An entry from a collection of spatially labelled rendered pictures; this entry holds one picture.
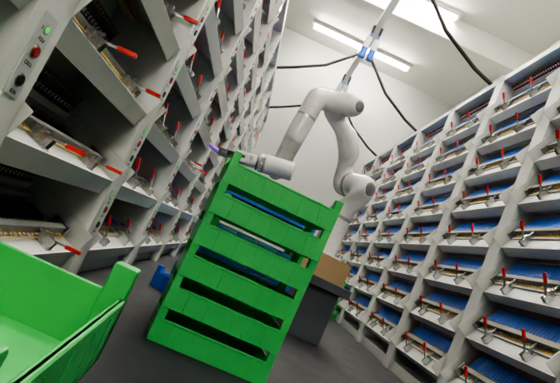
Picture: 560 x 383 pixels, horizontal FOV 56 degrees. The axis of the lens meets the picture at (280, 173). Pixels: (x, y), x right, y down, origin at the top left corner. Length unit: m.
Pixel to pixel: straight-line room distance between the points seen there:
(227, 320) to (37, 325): 0.85
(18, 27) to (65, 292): 0.40
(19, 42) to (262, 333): 0.85
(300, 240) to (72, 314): 0.89
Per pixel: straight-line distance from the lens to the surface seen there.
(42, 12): 0.79
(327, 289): 2.37
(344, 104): 2.39
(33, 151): 0.94
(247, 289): 1.28
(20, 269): 0.48
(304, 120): 2.31
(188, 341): 1.29
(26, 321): 0.48
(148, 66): 1.45
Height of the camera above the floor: 0.30
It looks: 8 degrees up
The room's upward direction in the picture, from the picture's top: 25 degrees clockwise
